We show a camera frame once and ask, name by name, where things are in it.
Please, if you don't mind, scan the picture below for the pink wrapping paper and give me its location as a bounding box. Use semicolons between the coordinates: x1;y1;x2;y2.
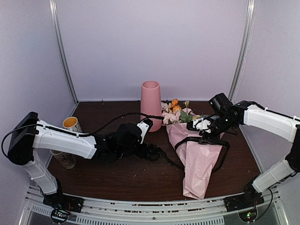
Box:
166;123;222;199

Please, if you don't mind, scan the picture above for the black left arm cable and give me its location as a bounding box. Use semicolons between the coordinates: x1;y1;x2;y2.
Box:
1;112;164;160

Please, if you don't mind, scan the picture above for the black ribbon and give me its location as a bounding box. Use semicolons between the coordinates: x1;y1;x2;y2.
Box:
150;136;230;173

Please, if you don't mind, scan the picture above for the aluminium corner post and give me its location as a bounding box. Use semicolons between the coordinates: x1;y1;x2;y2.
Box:
228;0;256;102
49;0;79;105

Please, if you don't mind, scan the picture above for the aluminium front rail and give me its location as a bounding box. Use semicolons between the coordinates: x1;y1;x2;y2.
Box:
23;185;282;225

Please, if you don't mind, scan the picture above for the yellow-inside paper cup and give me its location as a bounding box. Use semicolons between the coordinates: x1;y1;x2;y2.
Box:
62;117;82;132

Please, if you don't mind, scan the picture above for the aluminium left corner post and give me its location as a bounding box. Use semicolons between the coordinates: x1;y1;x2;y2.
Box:
49;0;79;105

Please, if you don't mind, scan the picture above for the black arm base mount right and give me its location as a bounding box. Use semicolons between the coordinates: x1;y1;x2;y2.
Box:
224;194;264;212

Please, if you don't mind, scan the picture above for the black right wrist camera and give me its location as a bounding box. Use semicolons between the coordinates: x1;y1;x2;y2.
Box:
209;93;233;113

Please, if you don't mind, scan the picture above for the artificial flower bouquet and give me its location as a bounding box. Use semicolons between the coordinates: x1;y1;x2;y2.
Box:
161;98;208;126

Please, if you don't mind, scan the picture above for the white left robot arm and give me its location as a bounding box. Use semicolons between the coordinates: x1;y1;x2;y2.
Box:
7;112;160;208

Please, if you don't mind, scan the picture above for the aluminium right corner post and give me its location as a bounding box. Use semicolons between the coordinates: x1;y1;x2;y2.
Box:
228;0;256;102

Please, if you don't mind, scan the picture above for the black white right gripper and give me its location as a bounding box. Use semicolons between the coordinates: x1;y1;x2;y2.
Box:
198;114;236;144

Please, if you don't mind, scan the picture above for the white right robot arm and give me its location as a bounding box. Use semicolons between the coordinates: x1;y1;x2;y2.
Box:
187;101;300;207

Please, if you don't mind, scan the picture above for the clear printed glass cup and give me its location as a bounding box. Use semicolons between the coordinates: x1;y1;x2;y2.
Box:
50;150;76;170

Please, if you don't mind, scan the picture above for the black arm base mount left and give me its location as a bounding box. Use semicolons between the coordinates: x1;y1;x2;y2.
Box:
43;193;84;213

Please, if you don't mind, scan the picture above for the pink vase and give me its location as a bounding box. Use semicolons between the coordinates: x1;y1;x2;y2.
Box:
140;81;163;132

